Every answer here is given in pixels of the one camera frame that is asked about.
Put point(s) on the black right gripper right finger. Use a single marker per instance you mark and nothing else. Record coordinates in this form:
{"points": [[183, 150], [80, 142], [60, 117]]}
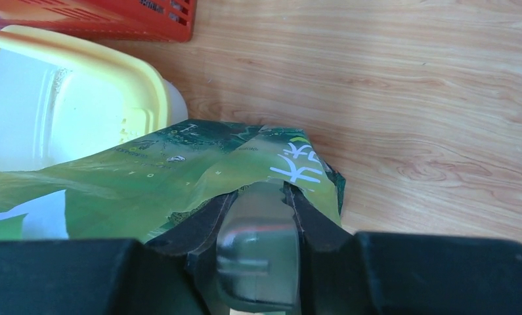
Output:
{"points": [[392, 273]]}

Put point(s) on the yellow litter box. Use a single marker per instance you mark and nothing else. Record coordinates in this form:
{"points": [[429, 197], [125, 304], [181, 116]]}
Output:
{"points": [[63, 98]]}

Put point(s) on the green cat litter bag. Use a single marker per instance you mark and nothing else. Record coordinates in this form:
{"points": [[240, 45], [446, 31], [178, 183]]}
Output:
{"points": [[147, 186]]}

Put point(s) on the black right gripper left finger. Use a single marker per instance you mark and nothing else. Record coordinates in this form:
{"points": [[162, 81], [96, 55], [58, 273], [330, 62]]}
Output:
{"points": [[170, 274]]}

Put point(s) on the clear plastic litter scoop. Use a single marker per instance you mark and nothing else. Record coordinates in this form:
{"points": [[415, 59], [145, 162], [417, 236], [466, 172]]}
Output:
{"points": [[258, 251]]}

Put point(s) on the red plastic shopping basket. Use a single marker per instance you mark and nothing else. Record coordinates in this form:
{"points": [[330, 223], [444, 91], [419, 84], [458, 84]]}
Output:
{"points": [[138, 20]]}

